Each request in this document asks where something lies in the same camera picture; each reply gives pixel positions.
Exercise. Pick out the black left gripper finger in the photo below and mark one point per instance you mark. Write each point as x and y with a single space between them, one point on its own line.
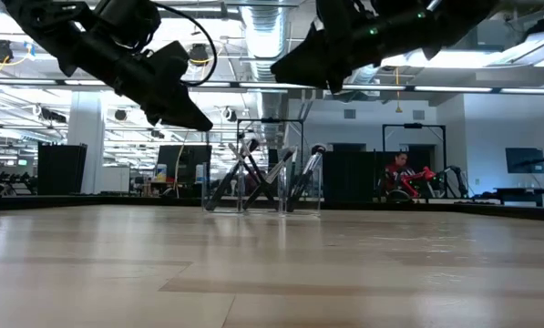
152 114
185 109

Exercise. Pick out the black pens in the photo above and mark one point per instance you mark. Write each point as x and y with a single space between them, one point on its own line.
228 180

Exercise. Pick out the thin silver-tipped makeup brush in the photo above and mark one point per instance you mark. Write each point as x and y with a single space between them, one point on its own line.
253 175

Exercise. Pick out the silver ferrule makeup brush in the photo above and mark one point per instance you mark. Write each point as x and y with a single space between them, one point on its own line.
274 175

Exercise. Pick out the red robot arm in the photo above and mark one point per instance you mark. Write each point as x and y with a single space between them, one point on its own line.
417 180

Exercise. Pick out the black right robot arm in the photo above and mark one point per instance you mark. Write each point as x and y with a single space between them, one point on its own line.
435 23

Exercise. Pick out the black background robot arm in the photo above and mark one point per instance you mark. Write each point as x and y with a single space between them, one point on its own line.
454 177

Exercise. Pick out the person beside red arm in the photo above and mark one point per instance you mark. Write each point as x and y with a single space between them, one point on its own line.
399 166

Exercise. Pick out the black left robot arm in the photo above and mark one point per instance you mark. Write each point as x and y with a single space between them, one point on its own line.
48 23

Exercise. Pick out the black desk monitor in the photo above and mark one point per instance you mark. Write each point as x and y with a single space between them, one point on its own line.
185 161

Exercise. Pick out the white blue bottle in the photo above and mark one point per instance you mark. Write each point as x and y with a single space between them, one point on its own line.
161 173

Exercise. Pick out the wide black partition panel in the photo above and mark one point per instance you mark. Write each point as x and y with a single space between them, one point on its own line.
349 177

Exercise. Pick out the clear acrylic organizer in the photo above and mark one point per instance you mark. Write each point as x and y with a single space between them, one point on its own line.
262 200

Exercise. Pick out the black work table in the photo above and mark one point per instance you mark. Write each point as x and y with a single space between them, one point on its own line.
526 193

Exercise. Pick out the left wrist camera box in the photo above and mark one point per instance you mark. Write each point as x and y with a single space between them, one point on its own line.
171 64

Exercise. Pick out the silver ventilation duct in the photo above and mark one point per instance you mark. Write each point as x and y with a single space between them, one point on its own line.
264 36

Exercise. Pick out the black ceiling camera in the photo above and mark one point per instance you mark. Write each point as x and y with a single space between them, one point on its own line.
198 54
0 50

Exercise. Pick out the black table frame rail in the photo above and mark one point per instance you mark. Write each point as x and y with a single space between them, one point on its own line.
71 202

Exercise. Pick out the wall monitor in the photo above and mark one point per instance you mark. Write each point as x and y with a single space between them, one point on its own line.
524 160

